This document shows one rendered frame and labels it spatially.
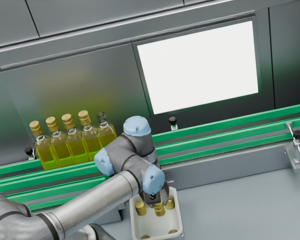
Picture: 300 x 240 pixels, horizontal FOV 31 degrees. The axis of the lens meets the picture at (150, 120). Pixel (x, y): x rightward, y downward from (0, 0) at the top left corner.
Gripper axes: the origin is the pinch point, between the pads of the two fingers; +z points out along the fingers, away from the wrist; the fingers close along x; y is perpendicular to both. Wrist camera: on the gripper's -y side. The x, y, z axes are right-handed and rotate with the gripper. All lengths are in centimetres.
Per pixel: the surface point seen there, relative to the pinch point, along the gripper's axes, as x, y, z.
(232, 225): -23.1, -0.6, 17.0
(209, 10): -30, 40, -45
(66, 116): 25.4, 26.1, -24.3
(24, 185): 48, 20, -3
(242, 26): -40, 39, -37
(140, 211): 8.3, 10.1, 12.7
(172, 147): -7.8, 22.4, -3.8
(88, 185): 23.2, 12.5, -3.1
